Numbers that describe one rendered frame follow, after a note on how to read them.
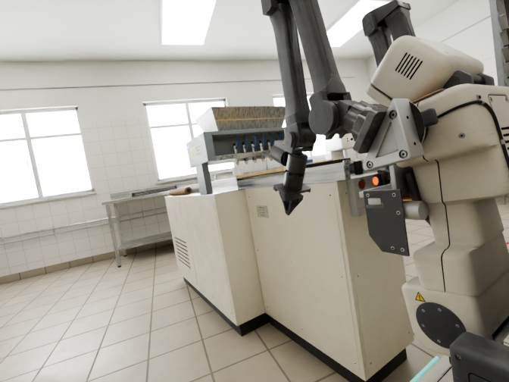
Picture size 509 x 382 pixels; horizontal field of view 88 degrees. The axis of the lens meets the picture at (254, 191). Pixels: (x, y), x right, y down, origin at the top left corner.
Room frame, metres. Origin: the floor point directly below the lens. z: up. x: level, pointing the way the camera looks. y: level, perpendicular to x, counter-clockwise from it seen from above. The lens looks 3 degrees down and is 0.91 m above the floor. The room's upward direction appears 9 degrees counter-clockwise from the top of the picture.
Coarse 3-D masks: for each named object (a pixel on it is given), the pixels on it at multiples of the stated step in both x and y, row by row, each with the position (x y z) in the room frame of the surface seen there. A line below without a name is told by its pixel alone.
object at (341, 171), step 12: (312, 168) 1.03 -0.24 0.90; (324, 168) 0.97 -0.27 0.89; (336, 168) 0.93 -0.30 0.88; (348, 168) 0.91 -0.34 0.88; (240, 180) 1.56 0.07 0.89; (252, 180) 1.44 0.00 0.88; (264, 180) 1.34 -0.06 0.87; (276, 180) 1.25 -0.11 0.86; (312, 180) 1.04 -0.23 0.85; (324, 180) 0.98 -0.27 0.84
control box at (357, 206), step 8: (360, 176) 0.98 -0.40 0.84; (368, 176) 0.96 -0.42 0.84; (376, 176) 0.99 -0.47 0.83; (352, 184) 0.92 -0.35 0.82; (368, 184) 0.96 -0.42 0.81; (352, 192) 0.93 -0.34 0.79; (352, 200) 0.93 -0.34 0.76; (360, 200) 0.93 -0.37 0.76; (352, 208) 0.94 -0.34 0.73; (360, 208) 0.93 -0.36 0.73; (352, 216) 0.94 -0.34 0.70; (360, 216) 0.93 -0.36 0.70
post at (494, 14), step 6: (492, 0) 1.56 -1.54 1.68; (492, 6) 1.56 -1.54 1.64; (492, 12) 1.56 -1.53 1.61; (492, 18) 1.57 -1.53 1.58; (492, 24) 1.57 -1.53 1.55; (498, 24) 1.56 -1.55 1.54; (492, 30) 1.57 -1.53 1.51; (498, 30) 1.55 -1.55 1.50; (498, 36) 1.55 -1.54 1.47; (498, 42) 1.56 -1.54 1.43; (498, 48) 1.56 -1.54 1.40; (498, 54) 1.56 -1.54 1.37; (498, 60) 1.56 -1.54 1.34; (498, 66) 1.56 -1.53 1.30; (498, 72) 1.57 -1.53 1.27; (498, 78) 1.57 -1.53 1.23; (498, 84) 1.57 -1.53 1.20; (504, 84) 1.55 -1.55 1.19
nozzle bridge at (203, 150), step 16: (272, 128) 1.65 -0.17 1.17; (192, 144) 1.59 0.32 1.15; (208, 144) 1.43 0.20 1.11; (224, 144) 1.57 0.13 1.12; (240, 144) 1.62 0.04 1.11; (256, 144) 1.68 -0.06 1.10; (272, 144) 1.74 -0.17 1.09; (192, 160) 1.63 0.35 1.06; (208, 160) 1.42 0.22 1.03; (224, 160) 1.53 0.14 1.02; (240, 160) 1.77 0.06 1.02; (208, 176) 1.52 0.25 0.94; (208, 192) 1.52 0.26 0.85
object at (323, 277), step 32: (256, 192) 1.41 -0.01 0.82; (320, 192) 0.99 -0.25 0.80; (256, 224) 1.45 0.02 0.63; (288, 224) 1.20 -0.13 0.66; (320, 224) 1.01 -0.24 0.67; (352, 224) 0.94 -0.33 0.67; (256, 256) 1.51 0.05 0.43; (288, 256) 1.23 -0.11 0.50; (320, 256) 1.04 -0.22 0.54; (352, 256) 0.93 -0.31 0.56; (384, 256) 1.02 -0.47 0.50; (288, 288) 1.27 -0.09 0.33; (320, 288) 1.06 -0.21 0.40; (352, 288) 0.92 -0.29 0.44; (384, 288) 1.01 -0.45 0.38; (288, 320) 1.31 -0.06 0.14; (320, 320) 1.09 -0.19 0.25; (352, 320) 0.94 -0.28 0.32; (384, 320) 1.00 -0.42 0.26; (320, 352) 1.17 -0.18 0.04; (352, 352) 0.96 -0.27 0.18; (384, 352) 0.98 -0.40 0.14
